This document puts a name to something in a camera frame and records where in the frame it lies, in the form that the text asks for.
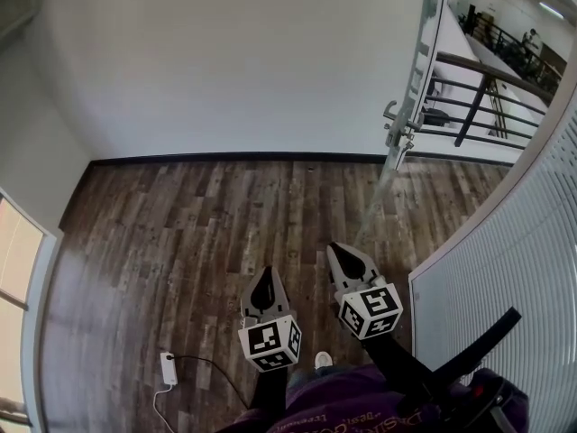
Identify white framed window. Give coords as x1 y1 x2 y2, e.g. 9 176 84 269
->
0 186 59 433

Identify person's purple shirt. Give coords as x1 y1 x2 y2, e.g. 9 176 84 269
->
215 362 531 433

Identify glass partition with blinds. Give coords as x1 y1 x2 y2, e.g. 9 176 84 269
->
408 59 577 433

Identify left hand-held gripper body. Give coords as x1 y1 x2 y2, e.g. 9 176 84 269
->
237 312 303 373

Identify person's blue jeans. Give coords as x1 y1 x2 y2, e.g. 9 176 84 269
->
287 362 357 392

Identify frosted glass door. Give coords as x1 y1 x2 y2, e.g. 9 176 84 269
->
353 0 452 250

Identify black flat strap bar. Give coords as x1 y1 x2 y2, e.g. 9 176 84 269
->
396 305 523 421

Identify person's left forearm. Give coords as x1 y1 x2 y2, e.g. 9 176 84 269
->
249 366 289 426

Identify black power cable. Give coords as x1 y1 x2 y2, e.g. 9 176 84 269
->
172 354 252 410

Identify person's right forearm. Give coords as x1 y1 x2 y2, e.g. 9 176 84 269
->
362 331 447 408

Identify black baseboard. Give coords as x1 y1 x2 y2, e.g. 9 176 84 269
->
58 150 517 232

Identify white power strip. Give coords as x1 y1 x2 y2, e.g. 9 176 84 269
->
160 352 179 386

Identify black metal railing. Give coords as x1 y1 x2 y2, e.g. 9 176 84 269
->
423 51 563 151

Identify ceiling light strip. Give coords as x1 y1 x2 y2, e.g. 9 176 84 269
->
538 0 565 20

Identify silver door handle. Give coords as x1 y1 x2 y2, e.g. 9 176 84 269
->
382 99 427 171

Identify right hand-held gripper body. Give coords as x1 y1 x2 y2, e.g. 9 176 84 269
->
334 273 404 341

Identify black device with red button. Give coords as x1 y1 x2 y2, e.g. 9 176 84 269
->
463 370 522 433

